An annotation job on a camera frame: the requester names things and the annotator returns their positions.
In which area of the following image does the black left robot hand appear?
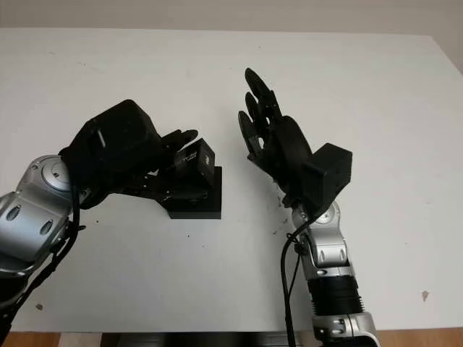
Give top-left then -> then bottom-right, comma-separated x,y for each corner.
57,128 -> 209,210

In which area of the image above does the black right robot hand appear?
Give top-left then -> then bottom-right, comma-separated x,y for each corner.
237,67 -> 321,214

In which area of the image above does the black RealSense box lid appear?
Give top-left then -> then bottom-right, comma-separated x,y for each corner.
172,137 -> 217,198

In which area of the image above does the black box base with insert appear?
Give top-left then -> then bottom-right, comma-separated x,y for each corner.
166,166 -> 223,221

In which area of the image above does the black robot torso panel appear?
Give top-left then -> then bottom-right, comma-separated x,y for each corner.
103,333 -> 315,347

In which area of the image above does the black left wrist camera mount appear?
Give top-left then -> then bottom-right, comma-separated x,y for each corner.
72,99 -> 163,163

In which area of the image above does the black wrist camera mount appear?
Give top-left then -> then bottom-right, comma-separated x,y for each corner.
302,142 -> 354,221
72,99 -> 163,163

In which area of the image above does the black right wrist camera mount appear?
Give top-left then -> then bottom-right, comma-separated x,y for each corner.
302,142 -> 354,221

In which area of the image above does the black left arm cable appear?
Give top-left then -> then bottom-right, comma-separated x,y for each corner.
0,184 -> 88,326

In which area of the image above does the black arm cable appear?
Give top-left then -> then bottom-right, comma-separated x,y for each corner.
0,184 -> 88,326
280,216 -> 312,347

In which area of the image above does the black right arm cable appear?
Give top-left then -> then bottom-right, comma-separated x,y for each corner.
280,216 -> 312,347

